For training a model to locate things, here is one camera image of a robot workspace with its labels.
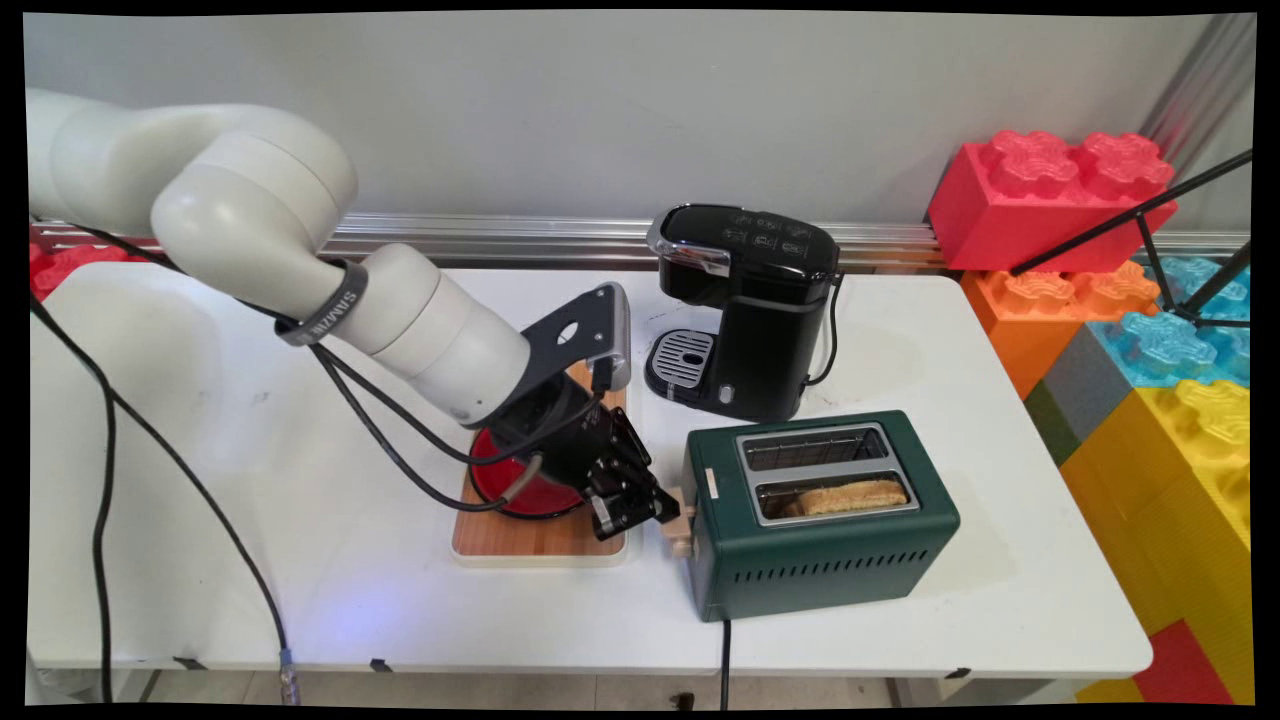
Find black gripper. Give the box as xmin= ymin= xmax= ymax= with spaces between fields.
xmin=488 ymin=376 xmax=683 ymax=543

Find wooden cutting board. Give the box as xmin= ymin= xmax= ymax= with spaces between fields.
xmin=450 ymin=362 xmax=629 ymax=569

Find red bowl with black rim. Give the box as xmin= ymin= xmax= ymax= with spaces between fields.
xmin=468 ymin=428 xmax=587 ymax=521

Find dark green two-slot toaster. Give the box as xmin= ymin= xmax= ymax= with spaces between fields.
xmin=683 ymin=410 xmax=961 ymax=623

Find black capsule coffee machine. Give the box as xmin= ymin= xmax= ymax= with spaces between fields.
xmin=645 ymin=204 xmax=843 ymax=423

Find toast slice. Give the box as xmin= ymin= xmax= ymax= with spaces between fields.
xmin=783 ymin=479 xmax=909 ymax=518

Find green giant building block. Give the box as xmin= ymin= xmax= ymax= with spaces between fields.
xmin=1024 ymin=380 xmax=1083 ymax=467

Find orange giant building block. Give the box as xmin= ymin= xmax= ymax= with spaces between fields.
xmin=962 ymin=262 xmax=1161 ymax=399

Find grey giant building block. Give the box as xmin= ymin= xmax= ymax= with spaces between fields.
xmin=1040 ymin=325 xmax=1137 ymax=441

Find large red building block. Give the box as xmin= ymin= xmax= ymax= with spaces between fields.
xmin=927 ymin=130 xmax=1179 ymax=274

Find yellow giant building block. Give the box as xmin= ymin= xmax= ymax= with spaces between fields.
xmin=1058 ymin=378 xmax=1254 ymax=703

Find cyan giant building block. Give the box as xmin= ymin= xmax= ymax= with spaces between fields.
xmin=1090 ymin=312 xmax=1252 ymax=390
xmin=1158 ymin=255 xmax=1252 ymax=323

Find black tripod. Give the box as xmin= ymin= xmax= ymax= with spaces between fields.
xmin=1010 ymin=150 xmax=1254 ymax=331

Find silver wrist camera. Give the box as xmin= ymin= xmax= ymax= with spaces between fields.
xmin=597 ymin=283 xmax=634 ymax=392

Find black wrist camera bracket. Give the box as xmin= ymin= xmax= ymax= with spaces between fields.
xmin=520 ymin=288 xmax=613 ymax=393

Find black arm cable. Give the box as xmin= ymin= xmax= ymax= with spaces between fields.
xmin=310 ymin=345 xmax=606 ymax=469
xmin=320 ymin=350 xmax=546 ymax=514

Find black coffee machine cable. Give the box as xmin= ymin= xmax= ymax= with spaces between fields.
xmin=806 ymin=274 xmax=847 ymax=388

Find horizontal aluminium rail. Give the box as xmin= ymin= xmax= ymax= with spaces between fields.
xmin=30 ymin=212 xmax=1251 ymax=273

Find black velcro strap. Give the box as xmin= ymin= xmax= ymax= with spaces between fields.
xmin=275 ymin=260 xmax=369 ymax=348

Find thick black floor cable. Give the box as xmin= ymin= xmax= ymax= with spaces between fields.
xmin=28 ymin=295 xmax=303 ymax=707

